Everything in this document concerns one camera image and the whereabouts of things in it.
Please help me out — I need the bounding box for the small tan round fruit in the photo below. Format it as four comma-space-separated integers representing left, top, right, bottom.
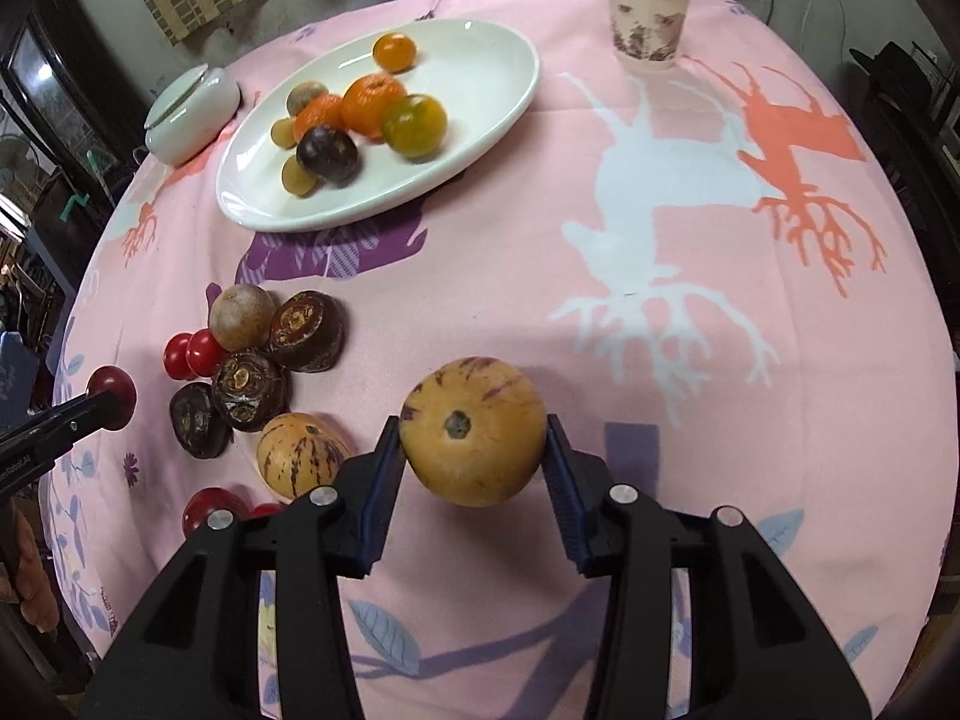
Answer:
280, 156, 319, 197
270, 117, 296, 149

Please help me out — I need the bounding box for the brown-green round fruit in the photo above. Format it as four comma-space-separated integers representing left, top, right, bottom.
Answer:
285, 82, 327, 117

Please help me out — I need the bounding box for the small orange mandarin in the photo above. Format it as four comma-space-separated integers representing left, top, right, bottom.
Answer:
293, 93, 348, 143

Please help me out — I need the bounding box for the large orange mandarin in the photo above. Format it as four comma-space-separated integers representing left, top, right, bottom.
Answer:
342, 71, 407, 142

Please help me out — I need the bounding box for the yellow-orange tomato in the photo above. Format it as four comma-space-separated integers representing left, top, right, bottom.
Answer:
371, 32, 418, 75

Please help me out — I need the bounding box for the person left hand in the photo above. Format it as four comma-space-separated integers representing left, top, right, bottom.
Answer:
2, 509, 60, 634

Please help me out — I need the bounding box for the white lidded ceramic jar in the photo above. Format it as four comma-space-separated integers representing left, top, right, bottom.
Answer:
143, 64, 241, 167

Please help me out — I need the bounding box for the pink printed tablecloth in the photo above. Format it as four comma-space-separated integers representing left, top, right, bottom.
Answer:
41, 0, 958, 709

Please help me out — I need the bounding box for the white oval plate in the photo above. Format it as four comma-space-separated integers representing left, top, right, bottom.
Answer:
215, 18, 540, 232

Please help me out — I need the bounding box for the floral paper cup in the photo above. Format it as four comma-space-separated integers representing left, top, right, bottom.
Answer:
608, 0, 692, 73

